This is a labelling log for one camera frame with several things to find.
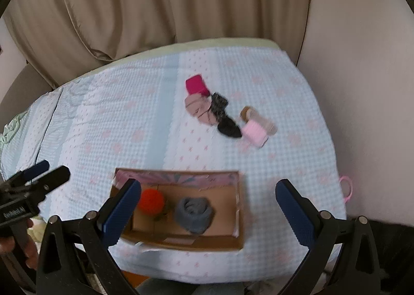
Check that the magenta sock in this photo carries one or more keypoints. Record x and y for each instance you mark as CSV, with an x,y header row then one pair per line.
x,y
196,85

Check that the beige curtain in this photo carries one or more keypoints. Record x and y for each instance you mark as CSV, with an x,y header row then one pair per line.
x,y
155,7

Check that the dusty pink sock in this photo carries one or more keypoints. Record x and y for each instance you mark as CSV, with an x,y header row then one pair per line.
x,y
199,108

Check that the light blue floral blanket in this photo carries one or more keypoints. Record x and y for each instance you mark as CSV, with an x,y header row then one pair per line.
x,y
145,126

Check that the crumpled green cloth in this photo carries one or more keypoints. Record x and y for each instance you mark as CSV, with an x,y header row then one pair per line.
x,y
11,131

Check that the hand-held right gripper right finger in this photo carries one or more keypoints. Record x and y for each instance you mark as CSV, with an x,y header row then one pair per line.
x,y
295,214

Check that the pale green mattress sheet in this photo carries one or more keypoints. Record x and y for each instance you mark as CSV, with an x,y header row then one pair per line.
x,y
200,45

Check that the grey sock ball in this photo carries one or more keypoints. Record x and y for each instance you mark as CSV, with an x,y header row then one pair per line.
x,y
194,215

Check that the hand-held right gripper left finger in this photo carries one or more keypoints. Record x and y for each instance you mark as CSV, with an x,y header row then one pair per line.
x,y
121,214

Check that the orange sock ball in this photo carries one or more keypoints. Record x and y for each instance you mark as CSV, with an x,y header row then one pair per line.
x,y
152,201

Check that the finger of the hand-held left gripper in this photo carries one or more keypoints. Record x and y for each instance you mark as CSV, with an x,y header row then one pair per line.
x,y
53,176
37,167

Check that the black patterned sock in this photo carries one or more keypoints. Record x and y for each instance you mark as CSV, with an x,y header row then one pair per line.
x,y
219,105

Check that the beige padded headboard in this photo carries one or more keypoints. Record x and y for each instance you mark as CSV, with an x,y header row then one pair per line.
x,y
22,87

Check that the light pink sock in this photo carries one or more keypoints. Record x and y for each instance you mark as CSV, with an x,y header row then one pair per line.
x,y
255,133

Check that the tan sock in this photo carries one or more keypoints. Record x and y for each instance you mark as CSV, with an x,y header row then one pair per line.
x,y
267,125

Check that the cardboard box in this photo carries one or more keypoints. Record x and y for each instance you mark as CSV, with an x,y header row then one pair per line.
x,y
220,217

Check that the person's left hand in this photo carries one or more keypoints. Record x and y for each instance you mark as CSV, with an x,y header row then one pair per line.
x,y
29,249

